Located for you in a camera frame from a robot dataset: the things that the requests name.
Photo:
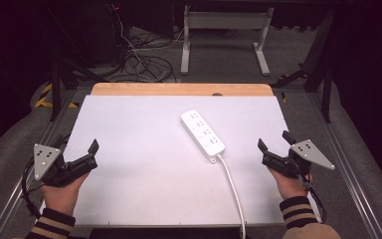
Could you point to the black metal stand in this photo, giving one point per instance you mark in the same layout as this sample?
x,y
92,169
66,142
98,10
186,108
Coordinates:
x,y
326,96

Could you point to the person's right hand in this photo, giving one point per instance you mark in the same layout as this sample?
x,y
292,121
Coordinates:
x,y
291,187

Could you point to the black tripod stand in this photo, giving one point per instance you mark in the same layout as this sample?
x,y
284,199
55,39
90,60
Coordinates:
x,y
55,89

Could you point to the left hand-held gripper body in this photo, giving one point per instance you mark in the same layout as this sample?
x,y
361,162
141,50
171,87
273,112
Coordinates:
x,y
51,169

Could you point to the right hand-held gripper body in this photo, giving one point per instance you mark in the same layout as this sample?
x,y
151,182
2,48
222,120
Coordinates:
x,y
295,164

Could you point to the white power strip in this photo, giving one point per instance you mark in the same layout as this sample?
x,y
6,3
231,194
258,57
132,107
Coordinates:
x,y
202,134

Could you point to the yellow black floor tape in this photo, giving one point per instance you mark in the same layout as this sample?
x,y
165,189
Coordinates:
x,y
43,97

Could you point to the aluminium rail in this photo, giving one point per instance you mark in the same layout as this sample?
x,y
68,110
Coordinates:
x,y
3,217
361,199

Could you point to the black computer case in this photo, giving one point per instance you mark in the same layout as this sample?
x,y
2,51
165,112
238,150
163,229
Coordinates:
x,y
102,33

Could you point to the white table cover board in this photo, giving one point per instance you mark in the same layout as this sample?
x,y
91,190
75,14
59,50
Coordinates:
x,y
139,159

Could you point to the person's left hand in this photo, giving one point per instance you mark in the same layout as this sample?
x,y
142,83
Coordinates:
x,y
61,197

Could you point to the white metal desk frame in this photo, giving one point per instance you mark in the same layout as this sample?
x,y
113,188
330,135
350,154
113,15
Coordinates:
x,y
225,20

